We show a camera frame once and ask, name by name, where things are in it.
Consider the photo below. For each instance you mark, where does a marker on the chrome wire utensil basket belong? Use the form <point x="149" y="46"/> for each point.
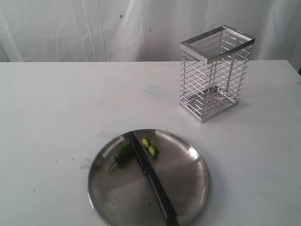
<point x="213" y="71"/>

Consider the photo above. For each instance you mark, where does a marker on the white backdrop curtain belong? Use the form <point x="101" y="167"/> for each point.
<point x="141" y="30"/>

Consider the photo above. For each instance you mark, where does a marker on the round steel plate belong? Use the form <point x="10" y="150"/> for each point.
<point x="122" y="195"/>

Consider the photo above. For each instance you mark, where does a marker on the black handled knife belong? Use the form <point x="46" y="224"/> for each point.
<point x="167" y="208"/>

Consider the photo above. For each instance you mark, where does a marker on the cucumber slice near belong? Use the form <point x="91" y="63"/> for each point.
<point x="153" y="151"/>

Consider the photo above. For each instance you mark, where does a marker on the cucumber slice far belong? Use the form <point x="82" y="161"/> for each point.
<point x="146" y="142"/>

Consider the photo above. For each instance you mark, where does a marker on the green cucumber piece with stem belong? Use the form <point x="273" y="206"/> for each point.
<point x="122" y="155"/>

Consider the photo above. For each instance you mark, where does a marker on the cucumber slice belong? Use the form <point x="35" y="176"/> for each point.
<point x="153" y="151"/>
<point x="146" y="142"/>

